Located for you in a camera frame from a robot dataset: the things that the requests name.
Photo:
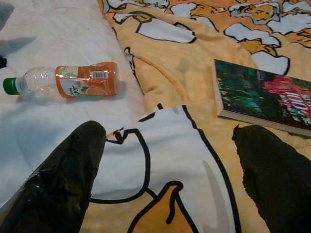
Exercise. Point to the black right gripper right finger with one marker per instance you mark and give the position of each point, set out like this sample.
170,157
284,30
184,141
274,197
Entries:
279,189

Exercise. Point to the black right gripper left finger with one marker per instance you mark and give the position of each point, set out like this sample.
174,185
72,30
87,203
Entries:
56,189

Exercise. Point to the dark green red book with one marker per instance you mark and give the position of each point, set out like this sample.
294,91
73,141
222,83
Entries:
255,97

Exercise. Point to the orange label plastic juice bottle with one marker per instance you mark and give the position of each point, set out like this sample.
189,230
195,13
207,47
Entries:
85,82

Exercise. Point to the yellow cartoon egg blanket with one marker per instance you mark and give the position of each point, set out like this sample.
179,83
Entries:
170,72

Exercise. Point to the grey plush pillow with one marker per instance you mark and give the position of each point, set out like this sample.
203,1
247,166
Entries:
5,12

